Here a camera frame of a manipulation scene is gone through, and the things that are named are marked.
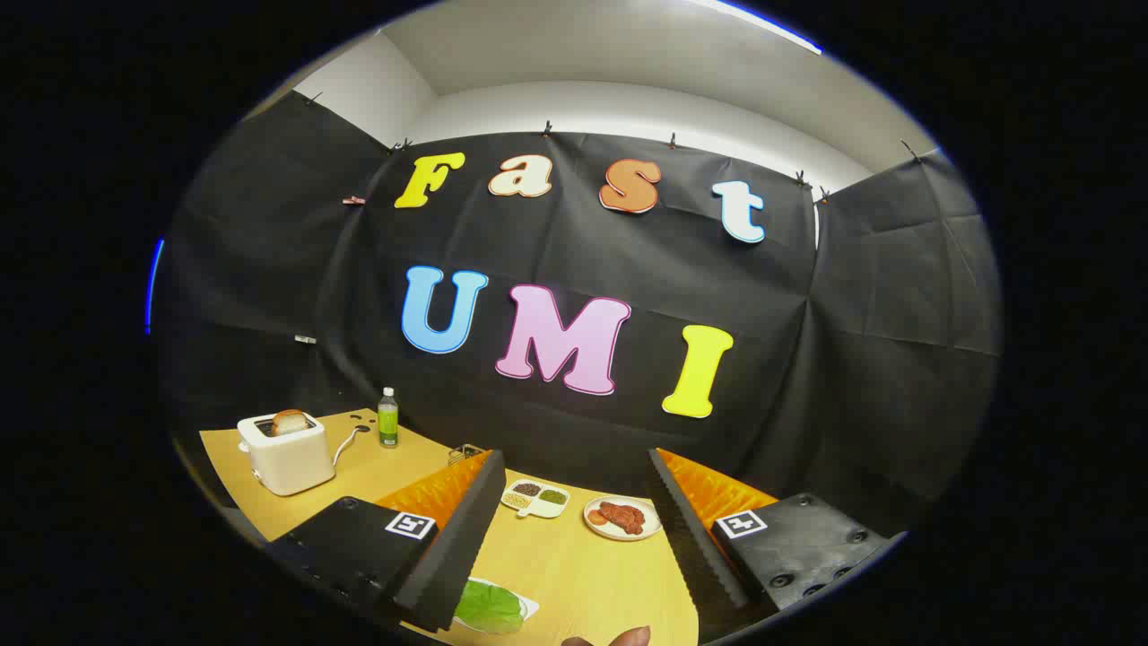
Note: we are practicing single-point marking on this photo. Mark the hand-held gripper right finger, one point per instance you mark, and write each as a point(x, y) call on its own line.
point(695, 547)

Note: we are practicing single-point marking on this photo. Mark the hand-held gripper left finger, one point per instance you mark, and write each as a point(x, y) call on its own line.
point(457, 547)

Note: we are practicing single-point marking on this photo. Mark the toasted bread slice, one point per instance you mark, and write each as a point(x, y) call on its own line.
point(290, 422)

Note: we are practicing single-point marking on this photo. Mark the white round meat plate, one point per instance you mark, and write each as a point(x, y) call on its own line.
point(654, 517)

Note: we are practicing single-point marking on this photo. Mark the green lettuce leaf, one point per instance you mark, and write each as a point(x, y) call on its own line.
point(489, 608)

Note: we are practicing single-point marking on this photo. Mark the red meat piece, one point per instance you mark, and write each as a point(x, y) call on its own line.
point(623, 518)

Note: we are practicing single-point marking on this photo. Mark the white divided condiment dish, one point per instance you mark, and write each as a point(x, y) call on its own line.
point(535, 504)

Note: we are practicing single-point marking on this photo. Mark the pale green round plate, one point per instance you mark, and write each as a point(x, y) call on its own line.
point(530, 606)

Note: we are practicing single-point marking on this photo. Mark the orange vegetable slice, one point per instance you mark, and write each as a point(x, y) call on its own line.
point(598, 518)

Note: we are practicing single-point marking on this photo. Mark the green label plastic bottle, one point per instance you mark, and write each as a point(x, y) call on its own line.
point(387, 426)

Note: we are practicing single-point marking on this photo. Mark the white toaster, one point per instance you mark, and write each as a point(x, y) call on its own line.
point(287, 462)

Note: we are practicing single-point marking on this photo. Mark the black backdrop cloth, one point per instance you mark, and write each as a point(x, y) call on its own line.
point(574, 256)

